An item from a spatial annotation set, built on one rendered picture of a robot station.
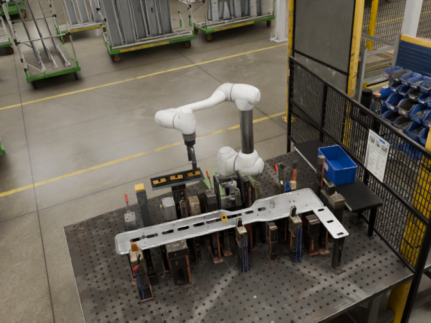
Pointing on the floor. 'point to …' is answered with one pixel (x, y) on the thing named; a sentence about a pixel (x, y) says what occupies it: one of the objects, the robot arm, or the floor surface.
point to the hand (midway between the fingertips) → (192, 164)
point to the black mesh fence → (366, 166)
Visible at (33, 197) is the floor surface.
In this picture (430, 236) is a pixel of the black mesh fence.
